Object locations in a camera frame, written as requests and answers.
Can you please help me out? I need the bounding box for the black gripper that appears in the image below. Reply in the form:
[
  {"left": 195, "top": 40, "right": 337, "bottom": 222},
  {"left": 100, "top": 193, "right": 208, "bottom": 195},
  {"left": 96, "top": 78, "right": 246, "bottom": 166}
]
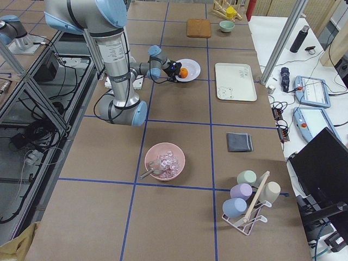
[{"left": 163, "top": 60, "right": 182, "bottom": 82}]

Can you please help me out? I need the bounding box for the orange fruit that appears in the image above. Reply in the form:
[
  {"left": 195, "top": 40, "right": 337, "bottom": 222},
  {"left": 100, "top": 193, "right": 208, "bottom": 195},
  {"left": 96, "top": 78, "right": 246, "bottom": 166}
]
[{"left": 179, "top": 67, "right": 188, "bottom": 78}]

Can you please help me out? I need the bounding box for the white plate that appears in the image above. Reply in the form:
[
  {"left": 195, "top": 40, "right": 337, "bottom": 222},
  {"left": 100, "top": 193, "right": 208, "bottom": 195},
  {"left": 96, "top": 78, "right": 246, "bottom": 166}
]
[{"left": 176, "top": 59, "right": 201, "bottom": 82}]

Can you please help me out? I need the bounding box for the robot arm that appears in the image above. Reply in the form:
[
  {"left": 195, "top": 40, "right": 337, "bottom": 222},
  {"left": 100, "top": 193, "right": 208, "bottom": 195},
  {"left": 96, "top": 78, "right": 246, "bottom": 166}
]
[{"left": 45, "top": 1, "right": 182, "bottom": 126}]

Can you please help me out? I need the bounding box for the wooden tray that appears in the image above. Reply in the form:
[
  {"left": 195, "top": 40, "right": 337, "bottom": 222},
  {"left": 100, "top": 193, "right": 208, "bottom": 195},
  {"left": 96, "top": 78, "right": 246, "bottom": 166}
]
[{"left": 186, "top": 18, "right": 212, "bottom": 39}]

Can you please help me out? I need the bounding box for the cream bear tray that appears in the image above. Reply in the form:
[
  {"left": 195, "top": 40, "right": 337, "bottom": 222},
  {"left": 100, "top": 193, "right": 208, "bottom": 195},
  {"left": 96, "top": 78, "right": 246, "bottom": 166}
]
[{"left": 215, "top": 63, "right": 257, "bottom": 102}]

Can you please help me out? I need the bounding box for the green bowl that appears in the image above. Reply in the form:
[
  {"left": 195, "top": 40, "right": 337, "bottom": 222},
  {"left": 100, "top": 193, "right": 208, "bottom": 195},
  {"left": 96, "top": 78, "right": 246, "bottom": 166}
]
[{"left": 219, "top": 21, "right": 235, "bottom": 33}]

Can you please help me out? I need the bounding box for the pink bowl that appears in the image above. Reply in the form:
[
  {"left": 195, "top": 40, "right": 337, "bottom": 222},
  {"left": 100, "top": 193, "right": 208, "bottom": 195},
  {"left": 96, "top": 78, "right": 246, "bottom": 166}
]
[{"left": 144, "top": 142, "right": 185, "bottom": 181}]

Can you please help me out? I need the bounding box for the wooden mug rack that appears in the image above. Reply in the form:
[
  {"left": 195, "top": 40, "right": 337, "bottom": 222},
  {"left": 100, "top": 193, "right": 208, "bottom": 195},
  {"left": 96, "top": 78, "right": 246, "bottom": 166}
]
[{"left": 212, "top": 0, "right": 243, "bottom": 21}]

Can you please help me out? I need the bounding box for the yellow mug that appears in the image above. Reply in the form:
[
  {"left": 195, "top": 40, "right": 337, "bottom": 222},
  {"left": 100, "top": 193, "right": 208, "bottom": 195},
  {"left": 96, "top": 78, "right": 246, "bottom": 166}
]
[{"left": 226, "top": 7, "right": 238, "bottom": 19}]

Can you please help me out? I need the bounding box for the folded grey cloth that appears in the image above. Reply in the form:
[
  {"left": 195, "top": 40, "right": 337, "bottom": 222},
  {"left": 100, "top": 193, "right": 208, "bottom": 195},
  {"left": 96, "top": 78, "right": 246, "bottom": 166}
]
[{"left": 226, "top": 133, "right": 253, "bottom": 152}]

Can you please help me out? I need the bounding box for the metal scoop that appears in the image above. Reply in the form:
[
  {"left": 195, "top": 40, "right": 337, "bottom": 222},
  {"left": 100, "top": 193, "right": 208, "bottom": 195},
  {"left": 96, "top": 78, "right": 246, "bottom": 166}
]
[{"left": 139, "top": 160, "right": 164, "bottom": 179}]

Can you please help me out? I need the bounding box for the small metal cup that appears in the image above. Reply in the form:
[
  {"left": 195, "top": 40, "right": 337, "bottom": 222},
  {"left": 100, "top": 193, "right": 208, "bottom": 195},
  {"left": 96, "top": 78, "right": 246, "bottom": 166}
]
[{"left": 266, "top": 85, "right": 276, "bottom": 95}]

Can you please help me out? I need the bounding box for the red cylinder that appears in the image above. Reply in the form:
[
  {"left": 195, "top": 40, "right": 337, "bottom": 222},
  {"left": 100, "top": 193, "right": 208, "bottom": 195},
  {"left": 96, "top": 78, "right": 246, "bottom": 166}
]
[{"left": 246, "top": 0, "right": 257, "bottom": 22}]

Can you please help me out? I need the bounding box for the folded dark umbrella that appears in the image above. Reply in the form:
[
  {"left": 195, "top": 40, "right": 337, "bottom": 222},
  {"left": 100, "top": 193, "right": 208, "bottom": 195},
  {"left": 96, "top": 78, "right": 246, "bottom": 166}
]
[{"left": 281, "top": 67, "right": 290, "bottom": 92}]

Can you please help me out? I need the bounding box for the green cup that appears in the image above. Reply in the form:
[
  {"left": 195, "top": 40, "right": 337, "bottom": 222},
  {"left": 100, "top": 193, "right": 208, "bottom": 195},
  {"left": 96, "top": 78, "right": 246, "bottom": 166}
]
[{"left": 237, "top": 170, "right": 257, "bottom": 186}]

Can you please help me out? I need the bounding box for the purple cup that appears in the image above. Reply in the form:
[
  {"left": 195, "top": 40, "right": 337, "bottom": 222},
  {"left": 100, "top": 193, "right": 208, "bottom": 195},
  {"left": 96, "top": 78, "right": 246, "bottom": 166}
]
[{"left": 230, "top": 183, "right": 252, "bottom": 201}]

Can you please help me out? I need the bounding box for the black water bottle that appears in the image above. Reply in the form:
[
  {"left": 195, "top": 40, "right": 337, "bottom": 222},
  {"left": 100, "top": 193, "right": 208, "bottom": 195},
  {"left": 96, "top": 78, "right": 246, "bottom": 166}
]
[{"left": 290, "top": 26, "right": 310, "bottom": 53}]

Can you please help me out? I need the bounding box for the far teach pendant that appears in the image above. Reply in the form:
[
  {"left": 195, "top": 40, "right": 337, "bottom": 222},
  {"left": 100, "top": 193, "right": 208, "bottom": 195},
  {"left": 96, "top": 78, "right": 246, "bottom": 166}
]
[{"left": 294, "top": 76, "right": 331, "bottom": 108}]

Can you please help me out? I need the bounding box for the teach pendant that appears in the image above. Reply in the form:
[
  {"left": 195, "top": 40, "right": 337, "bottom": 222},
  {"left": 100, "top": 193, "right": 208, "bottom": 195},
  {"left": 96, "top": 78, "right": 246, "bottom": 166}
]
[
  {"left": 293, "top": 107, "right": 341, "bottom": 142},
  {"left": 294, "top": 76, "right": 331, "bottom": 108}
]

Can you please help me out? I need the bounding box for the blue cup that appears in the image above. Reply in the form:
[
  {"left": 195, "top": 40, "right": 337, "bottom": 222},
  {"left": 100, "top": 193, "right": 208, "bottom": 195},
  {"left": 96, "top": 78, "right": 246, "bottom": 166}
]
[{"left": 222, "top": 198, "right": 247, "bottom": 218}]

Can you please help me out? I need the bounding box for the near teach pendant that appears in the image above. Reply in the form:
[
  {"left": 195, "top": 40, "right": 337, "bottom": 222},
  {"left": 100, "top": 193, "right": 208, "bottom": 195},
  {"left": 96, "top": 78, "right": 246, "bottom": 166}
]
[{"left": 293, "top": 107, "right": 341, "bottom": 142}]

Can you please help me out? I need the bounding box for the beige cup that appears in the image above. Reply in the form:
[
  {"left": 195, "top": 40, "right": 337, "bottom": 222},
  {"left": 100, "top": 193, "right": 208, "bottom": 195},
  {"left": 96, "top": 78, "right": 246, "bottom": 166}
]
[{"left": 264, "top": 182, "right": 281, "bottom": 203}]

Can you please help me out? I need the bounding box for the white cup rack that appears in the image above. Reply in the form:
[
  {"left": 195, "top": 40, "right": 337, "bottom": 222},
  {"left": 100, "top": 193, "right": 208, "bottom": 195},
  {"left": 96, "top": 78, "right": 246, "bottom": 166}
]
[{"left": 222, "top": 171, "right": 272, "bottom": 235}]

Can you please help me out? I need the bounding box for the black laptop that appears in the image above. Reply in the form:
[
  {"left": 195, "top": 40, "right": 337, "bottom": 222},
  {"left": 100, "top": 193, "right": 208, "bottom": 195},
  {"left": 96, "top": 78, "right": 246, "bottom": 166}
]
[{"left": 290, "top": 127, "right": 347, "bottom": 240}]

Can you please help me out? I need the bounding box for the aluminium frame post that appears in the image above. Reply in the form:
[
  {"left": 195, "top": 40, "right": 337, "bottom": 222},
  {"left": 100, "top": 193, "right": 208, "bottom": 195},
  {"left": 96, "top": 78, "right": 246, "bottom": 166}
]
[{"left": 259, "top": 0, "right": 308, "bottom": 85}]

